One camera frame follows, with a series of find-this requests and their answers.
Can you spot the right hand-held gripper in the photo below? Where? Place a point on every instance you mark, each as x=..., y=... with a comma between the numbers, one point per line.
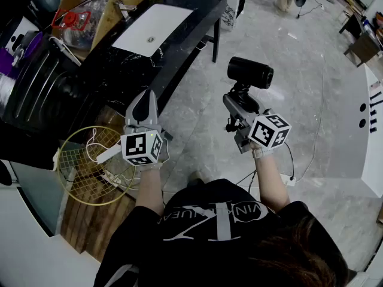
x=267, y=131

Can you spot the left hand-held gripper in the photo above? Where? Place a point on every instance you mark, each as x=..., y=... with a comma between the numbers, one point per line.
x=139, y=148

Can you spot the person's right forearm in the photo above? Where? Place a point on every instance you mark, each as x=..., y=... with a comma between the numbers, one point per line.
x=270, y=184

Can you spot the person's left forearm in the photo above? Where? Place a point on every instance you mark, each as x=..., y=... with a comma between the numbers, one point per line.
x=149, y=190

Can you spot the white power adapter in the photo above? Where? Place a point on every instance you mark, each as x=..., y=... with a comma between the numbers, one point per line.
x=289, y=180

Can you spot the chrome faucet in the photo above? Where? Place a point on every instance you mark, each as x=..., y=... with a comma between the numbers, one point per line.
x=124, y=9

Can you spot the white marble cabinet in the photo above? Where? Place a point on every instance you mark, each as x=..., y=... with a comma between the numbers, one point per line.
x=243, y=1

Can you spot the black oven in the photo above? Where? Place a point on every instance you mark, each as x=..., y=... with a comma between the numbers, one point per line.
x=39, y=85

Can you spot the brown wooden table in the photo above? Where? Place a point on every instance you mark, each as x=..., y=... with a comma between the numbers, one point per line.
x=366, y=46

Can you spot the dark wooden table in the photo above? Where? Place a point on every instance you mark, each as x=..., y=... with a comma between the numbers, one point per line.
x=354, y=24

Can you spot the white curved counter with holes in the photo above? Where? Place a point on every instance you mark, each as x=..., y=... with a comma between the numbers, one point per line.
x=372, y=160

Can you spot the person's black printed t-shirt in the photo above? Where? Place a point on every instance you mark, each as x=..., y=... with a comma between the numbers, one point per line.
x=209, y=259

